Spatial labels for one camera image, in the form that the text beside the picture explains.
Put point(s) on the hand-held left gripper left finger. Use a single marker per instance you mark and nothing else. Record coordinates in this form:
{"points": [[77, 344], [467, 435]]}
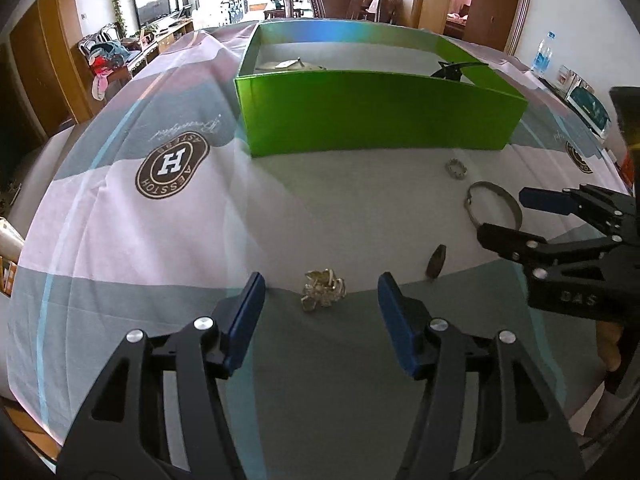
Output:
{"points": [[245, 320]]}

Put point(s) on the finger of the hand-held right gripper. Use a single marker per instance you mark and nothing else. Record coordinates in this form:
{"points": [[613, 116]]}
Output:
{"points": [[505, 239], [545, 199]]}

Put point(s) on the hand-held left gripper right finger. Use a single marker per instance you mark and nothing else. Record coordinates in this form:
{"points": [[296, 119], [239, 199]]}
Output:
{"points": [[400, 330]]}

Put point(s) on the thin metal bangle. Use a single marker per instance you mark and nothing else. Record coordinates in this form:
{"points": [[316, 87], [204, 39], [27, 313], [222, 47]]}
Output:
{"points": [[515, 207]]}

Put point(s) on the black wristwatch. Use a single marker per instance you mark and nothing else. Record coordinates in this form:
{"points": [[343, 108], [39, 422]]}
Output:
{"points": [[450, 70]]}

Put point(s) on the green cardboard box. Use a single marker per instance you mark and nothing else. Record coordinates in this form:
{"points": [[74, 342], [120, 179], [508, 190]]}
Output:
{"points": [[370, 115]]}

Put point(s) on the white wristwatch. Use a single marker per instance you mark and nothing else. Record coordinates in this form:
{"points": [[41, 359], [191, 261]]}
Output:
{"points": [[287, 65]]}

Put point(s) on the person's right hand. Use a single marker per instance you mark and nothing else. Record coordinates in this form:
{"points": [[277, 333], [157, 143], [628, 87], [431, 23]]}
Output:
{"points": [[610, 345]]}

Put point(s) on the small oval pendant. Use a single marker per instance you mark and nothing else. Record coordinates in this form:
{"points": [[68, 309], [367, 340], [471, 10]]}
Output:
{"points": [[436, 261]]}

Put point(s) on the white and red box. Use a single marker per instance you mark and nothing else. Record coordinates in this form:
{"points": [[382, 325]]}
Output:
{"points": [[570, 80]]}

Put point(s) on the plastic water bottle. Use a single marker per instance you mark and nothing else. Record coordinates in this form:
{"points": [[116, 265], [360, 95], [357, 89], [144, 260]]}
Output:
{"points": [[542, 57]]}

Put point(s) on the brown wooden room door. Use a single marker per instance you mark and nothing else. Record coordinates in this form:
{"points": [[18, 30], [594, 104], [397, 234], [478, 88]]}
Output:
{"points": [[495, 5]]}

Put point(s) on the cardboard carton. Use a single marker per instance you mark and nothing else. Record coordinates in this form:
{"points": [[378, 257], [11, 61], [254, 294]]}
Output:
{"points": [[9, 265]]}

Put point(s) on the wooden armchair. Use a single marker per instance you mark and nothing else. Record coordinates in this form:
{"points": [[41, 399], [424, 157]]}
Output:
{"points": [[125, 60]]}

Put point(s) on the wooden television cabinet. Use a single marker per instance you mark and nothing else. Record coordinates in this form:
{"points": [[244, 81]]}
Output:
{"points": [[165, 40]]}

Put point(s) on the pile of colourful clothes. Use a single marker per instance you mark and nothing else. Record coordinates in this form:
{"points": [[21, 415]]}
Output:
{"points": [[105, 60]]}

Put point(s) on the flat screen television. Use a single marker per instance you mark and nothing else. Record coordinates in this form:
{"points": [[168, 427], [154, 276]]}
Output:
{"points": [[155, 2]]}

